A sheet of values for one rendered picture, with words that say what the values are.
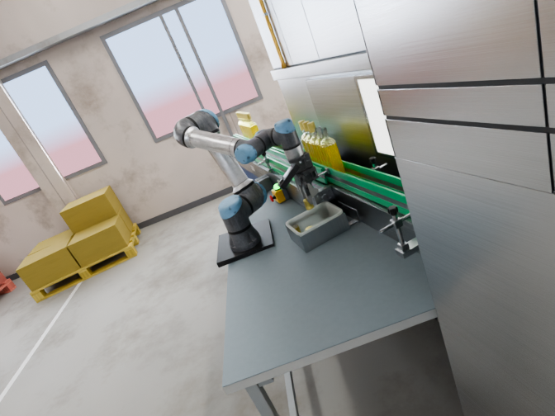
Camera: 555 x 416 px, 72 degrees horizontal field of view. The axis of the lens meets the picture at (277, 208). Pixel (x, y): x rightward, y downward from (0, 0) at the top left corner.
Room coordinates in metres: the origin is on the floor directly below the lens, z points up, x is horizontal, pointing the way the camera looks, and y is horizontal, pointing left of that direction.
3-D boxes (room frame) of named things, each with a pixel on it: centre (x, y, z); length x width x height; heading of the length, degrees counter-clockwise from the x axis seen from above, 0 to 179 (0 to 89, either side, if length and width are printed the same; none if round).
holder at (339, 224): (1.49, -0.15, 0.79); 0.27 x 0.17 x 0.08; 102
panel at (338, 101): (1.53, -0.48, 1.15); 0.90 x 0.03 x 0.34; 12
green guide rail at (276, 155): (2.51, -0.08, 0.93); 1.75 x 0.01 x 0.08; 12
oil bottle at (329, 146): (1.64, -0.32, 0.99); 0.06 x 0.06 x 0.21; 13
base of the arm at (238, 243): (1.64, 0.20, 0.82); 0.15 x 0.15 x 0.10
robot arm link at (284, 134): (1.49, -0.15, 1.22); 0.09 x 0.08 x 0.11; 45
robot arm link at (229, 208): (1.65, 0.19, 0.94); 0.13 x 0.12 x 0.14; 135
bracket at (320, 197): (1.62, -0.22, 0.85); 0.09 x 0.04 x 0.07; 102
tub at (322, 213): (1.48, -0.13, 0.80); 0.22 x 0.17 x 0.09; 102
